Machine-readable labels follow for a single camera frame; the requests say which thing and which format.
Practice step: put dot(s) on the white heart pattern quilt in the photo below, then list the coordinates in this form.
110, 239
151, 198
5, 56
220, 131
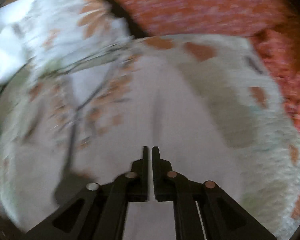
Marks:
267, 148

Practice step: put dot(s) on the orange floral sheet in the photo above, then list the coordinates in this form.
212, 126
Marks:
276, 51

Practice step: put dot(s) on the white floral pillow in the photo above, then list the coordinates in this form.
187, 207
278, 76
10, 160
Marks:
62, 36

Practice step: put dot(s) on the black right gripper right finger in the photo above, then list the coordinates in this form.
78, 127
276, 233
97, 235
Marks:
202, 210

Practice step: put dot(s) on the white plastic package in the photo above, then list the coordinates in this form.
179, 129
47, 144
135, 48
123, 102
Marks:
13, 54

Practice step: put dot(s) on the pink floral zip sweater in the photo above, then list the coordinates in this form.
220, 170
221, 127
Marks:
90, 125

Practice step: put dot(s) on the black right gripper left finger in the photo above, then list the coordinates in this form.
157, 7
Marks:
97, 211

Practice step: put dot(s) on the orange floral pillow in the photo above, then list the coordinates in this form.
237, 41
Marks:
229, 17

